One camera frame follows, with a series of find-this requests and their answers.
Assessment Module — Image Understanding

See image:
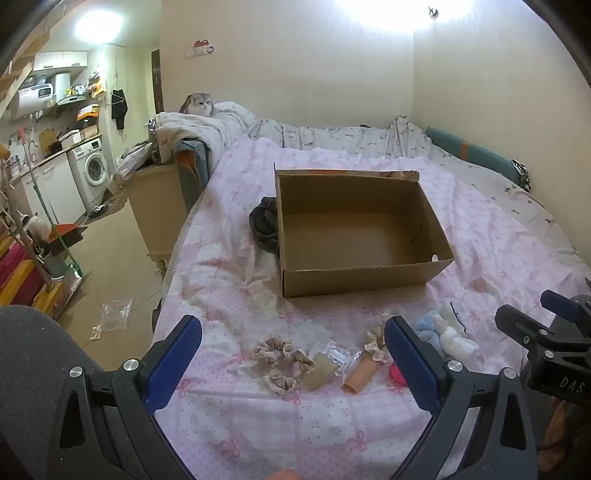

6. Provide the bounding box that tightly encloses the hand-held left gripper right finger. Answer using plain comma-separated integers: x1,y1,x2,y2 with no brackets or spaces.
384,316,539,480

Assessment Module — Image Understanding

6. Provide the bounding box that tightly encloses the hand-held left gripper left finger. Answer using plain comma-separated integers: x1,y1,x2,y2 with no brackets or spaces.
46,315,204,480

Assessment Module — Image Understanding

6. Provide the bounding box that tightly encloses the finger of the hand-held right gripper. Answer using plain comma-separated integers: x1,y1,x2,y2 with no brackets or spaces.
539,290,591,329
495,305,561,356

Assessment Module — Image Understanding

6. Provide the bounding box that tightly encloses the blue fluffy sock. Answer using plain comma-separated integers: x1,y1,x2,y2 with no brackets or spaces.
412,311,446,357

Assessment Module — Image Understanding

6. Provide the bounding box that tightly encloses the beige scrunchie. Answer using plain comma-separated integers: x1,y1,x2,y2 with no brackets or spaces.
365,323,392,365
270,348,317,397
253,337,296,371

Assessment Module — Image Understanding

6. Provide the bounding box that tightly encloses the peach silicone cone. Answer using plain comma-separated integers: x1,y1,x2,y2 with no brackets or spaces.
342,355,385,396

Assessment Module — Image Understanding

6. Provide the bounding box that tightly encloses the white fluffy sock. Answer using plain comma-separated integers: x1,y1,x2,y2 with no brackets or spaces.
438,328,477,365
440,302,468,334

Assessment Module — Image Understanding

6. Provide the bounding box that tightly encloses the brown cardboard box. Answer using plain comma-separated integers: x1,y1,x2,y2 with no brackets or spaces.
274,169,455,299

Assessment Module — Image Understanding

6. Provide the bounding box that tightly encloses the person's right hand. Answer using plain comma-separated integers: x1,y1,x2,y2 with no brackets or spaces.
542,401,578,472

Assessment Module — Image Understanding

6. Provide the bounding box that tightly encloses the clear plastic bag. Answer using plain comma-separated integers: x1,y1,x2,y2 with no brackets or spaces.
91,299,133,341

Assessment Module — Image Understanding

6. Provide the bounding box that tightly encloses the pink bow print blanket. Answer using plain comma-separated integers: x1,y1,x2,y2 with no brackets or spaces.
152,136,591,480

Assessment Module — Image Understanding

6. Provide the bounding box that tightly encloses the black white patterned cloth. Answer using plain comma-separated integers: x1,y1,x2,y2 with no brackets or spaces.
512,159,532,192

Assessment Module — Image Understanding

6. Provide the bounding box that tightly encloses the beige nightstand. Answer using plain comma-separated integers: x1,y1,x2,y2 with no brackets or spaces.
127,164,190,278

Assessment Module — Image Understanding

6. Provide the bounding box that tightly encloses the grey bin with red lid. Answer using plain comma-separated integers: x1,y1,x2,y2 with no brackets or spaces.
42,222,88,278

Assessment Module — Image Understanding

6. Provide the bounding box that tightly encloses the dark grey cloth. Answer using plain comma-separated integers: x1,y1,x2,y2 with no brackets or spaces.
249,196,279,254

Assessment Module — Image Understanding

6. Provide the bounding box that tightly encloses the teal bolster pillow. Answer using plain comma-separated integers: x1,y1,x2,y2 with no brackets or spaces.
425,126,532,190

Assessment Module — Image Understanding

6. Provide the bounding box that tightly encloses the teal orange cushion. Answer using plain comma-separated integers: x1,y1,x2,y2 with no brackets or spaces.
174,138,212,210

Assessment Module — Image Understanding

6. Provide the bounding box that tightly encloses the white washing machine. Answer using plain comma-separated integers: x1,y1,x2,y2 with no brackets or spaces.
67,137,110,210

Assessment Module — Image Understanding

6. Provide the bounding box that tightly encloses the white kitchen counter cabinet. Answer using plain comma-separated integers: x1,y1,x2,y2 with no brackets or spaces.
9,138,88,227

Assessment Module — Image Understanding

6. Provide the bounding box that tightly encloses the white grey patterned duvet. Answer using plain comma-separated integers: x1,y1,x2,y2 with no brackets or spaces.
154,102,591,278

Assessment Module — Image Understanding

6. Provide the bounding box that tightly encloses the black hanging garment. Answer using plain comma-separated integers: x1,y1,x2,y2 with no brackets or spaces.
111,89,129,130

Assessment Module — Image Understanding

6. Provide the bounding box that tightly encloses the grey white cat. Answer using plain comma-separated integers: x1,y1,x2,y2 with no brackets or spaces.
179,92,215,116

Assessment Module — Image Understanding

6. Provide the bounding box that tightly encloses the dark wooden door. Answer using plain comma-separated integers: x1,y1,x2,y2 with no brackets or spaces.
150,48,165,114

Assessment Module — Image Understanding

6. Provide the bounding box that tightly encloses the white water heater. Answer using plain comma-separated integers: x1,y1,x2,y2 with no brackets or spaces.
9,83,55,121

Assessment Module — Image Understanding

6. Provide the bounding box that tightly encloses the green handled mop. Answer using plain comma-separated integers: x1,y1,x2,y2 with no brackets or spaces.
18,129,85,278

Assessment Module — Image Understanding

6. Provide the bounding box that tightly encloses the wall socket with red ornament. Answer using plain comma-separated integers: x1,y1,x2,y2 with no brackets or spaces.
185,39,215,58

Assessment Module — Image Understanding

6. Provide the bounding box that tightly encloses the white wall cabinet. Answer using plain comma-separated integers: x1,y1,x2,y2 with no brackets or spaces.
32,50,88,72

